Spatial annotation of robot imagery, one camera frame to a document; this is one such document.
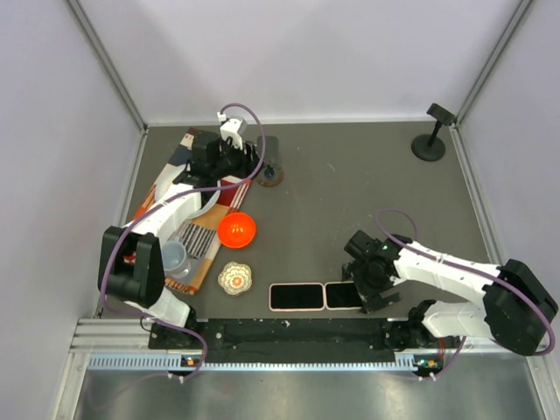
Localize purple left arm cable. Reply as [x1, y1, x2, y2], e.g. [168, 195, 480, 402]
[97, 102, 268, 386]

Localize colourful patchwork placemat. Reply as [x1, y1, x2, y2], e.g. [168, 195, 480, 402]
[134, 128, 251, 295]

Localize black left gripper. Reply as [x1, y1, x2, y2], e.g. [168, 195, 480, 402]
[211, 135, 265, 179]

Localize orange plastic bowl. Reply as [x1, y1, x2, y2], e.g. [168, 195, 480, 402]
[217, 212, 256, 249]

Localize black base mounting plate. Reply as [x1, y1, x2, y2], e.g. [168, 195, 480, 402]
[148, 318, 460, 363]

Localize grey phone stand wooden base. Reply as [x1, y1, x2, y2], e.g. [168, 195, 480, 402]
[256, 136, 284, 187]

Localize pink-cased phone on table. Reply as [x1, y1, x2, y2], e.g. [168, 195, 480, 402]
[269, 283, 326, 312]

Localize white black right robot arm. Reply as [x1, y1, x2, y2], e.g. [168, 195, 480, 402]
[342, 230, 559, 356]

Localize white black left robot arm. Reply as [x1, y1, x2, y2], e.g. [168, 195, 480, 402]
[98, 129, 259, 347]

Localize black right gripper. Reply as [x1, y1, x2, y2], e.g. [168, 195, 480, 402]
[342, 260, 402, 313]

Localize aluminium frame rail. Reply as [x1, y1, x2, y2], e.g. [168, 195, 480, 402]
[69, 318, 548, 373]

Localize crocheted flower coaster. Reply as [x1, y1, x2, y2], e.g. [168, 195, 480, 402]
[218, 262, 253, 296]

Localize white round plate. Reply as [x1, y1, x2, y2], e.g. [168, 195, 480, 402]
[153, 164, 220, 219]

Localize white-cased smartphone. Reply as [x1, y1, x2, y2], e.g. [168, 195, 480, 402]
[325, 282, 362, 311]

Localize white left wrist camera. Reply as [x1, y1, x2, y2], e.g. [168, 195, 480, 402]
[217, 111, 247, 150]

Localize black round-base camera stand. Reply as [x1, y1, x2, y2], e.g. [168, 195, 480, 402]
[410, 103, 456, 162]

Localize grey ceramic cup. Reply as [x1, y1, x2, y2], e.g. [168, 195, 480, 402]
[161, 241, 191, 280]

